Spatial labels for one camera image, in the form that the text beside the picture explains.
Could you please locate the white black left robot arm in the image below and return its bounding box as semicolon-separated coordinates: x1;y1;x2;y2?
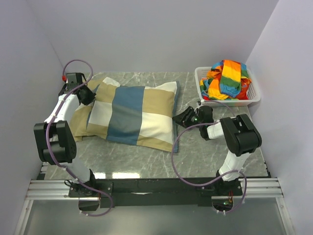
34;72;98;197

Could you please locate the blue beige white pillowcase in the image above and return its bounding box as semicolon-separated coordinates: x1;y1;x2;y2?
69;77;180;152

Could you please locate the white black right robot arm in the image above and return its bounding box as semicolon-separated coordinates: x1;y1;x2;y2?
173;106;262;195

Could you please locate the white plastic basket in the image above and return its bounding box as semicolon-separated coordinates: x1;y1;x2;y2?
195;66;262;108

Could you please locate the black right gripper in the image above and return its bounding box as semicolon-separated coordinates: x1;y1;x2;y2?
172;106;203;129

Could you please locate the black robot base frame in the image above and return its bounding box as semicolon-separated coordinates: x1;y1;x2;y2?
64;178;243;211

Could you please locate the aluminium rail frame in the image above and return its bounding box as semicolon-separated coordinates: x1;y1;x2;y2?
25;178;283;200

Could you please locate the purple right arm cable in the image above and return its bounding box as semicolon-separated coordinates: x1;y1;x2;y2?
171;100;247;216

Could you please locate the rainbow striped cloth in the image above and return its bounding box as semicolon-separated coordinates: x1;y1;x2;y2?
199;60;251;100

